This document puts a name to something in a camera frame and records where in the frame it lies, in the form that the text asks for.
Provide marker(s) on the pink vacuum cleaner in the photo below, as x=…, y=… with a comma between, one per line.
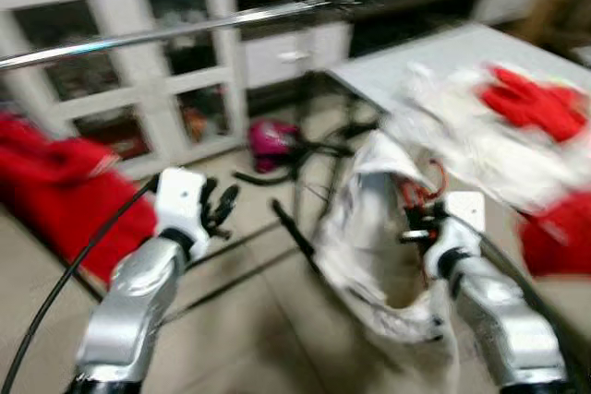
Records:
x=272, y=145

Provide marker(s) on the chrome clothes rack rail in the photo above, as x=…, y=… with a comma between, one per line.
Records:
x=166, y=34

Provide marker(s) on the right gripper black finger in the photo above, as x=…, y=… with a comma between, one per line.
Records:
x=416, y=236
x=418, y=215

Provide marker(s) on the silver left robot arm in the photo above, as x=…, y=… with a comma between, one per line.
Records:
x=134, y=306

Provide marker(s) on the red striped t-shirt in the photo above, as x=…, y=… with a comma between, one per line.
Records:
x=65, y=209

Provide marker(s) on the cream striped garment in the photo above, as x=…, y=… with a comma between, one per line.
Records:
x=462, y=145

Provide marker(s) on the white shirt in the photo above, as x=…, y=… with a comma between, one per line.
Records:
x=355, y=228

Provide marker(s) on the brown chair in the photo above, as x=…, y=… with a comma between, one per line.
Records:
x=554, y=20

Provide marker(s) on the red garment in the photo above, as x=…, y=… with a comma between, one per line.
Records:
x=559, y=237
x=536, y=103

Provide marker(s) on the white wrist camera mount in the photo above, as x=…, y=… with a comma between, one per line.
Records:
x=464, y=211
x=180, y=200

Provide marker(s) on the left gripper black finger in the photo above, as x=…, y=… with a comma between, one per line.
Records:
x=228, y=205
x=208, y=191

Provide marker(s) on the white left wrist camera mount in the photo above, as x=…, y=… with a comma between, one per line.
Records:
x=180, y=200

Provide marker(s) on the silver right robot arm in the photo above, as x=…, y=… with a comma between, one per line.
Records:
x=508, y=329

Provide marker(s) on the white drawer unit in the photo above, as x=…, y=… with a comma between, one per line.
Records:
x=295, y=54

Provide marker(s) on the red plastic clothes hanger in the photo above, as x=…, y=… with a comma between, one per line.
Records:
x=440, y=177

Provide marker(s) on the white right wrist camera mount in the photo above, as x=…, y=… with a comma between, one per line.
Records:
x=464, y=211

